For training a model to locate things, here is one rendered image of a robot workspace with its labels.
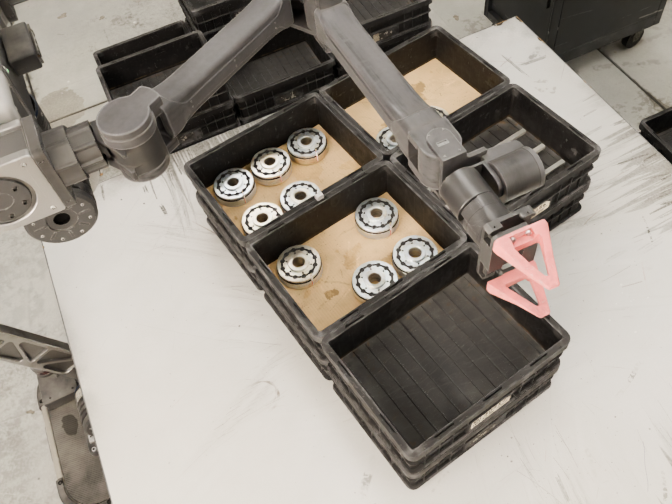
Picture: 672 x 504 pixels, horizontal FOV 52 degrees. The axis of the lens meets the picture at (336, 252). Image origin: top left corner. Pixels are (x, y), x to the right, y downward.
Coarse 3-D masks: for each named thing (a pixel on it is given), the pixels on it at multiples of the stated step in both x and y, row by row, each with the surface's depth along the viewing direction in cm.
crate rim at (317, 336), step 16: (384, 160) 162; (400, 176) 161; (336, 192) 158; (416, 192) 156; (304, 208) 157; (432, 208) 153; (288, 224) 155; (448, 224) 150; (256, 240) 153; (464, 240) 148; (256, 256) 150; (272, 272) 148; (416, 272) 144; (288, 304) 143; (368, 304) 141; (304, 320) 140; (320, 336) 138
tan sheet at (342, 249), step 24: (408, 216) 165; (312, 240) 164; (336, 240) 163; (360, 240) 162; (384, 240) 162; (432, 240) 160; (336, 264) 159; (360, 264) 159; (288, 288) 157; (312, 288) 156; (336, 288) 156; (312, 312) 153; (336, 312) 152
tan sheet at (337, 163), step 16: (320, 128) 184; (336, 144) 180; (336, 160) 177; (352, 160) 177; (304, 176) 175; (320, 176) 175; (336, 176) 174; (256, 192) 174; (272, 192) 173; (224, 208) 172; (240, 208) 171; (240, 224) 168
